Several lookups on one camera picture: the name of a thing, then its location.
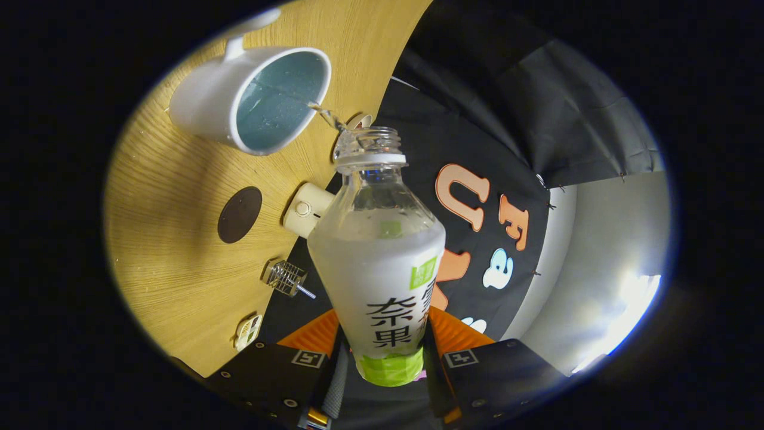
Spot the metal wire utensil holder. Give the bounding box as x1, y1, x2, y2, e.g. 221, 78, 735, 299
261, 259, 308, 297

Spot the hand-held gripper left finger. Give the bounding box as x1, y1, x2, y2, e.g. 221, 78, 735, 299
203, 309, 350, 430

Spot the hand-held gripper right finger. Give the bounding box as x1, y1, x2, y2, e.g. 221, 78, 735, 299
423, 306, 568, 428

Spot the clear juice bottle white label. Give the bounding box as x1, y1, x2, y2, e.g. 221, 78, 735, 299
307, 125, 447, 388

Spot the small white divided sauce dish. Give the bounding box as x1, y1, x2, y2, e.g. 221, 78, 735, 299
234, 315, 263, 352

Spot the white toaster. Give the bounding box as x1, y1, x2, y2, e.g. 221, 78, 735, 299
282, 182, 336, 239

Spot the white cup with blue inside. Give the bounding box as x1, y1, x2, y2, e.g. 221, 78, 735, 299
169, 9, 332, 156

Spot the dark brown round coaster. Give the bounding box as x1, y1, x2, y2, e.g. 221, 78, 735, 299
217, 186, 263, 244

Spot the black backdrop cloth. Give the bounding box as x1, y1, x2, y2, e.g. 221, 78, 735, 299
257, 0, 666, 430

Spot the wooden table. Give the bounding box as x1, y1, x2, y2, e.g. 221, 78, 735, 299
103, 0, 433, 378

